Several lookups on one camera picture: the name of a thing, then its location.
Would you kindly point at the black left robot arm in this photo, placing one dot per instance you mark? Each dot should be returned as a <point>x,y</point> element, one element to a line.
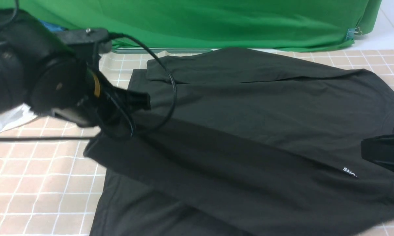
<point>56,74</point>

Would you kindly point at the blue binder clip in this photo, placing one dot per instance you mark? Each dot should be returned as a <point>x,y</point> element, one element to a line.
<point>352,33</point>

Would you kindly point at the green backdrop cloth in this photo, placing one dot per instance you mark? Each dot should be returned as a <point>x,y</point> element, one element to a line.
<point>289,25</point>

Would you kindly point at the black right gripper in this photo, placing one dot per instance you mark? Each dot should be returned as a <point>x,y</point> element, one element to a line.
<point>385,150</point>

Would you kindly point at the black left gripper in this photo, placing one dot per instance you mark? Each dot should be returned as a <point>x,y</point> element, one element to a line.
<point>105,106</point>

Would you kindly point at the dark gray long-sleeve top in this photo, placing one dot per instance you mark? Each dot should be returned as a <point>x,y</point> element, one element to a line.
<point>259,145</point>

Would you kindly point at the white crumpled garment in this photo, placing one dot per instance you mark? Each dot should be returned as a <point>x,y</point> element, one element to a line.
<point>16,117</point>

